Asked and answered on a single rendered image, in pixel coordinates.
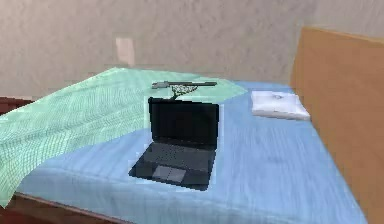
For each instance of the black open laptop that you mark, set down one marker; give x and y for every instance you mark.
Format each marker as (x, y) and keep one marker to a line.
(183, 133)

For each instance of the green blanket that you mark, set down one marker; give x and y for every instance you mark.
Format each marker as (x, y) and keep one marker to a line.
(76, 110)

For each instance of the pale wall switch plate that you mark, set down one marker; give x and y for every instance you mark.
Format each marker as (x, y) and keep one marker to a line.
(125, 50)

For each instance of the white pillow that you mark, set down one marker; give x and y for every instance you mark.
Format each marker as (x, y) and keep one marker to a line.
(278, 104)

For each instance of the black baseball bat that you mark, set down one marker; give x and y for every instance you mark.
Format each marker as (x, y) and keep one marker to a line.
(186, 84)

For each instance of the blue bed with wooden headboard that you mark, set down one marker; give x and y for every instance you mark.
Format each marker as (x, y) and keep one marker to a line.
(273, 160)

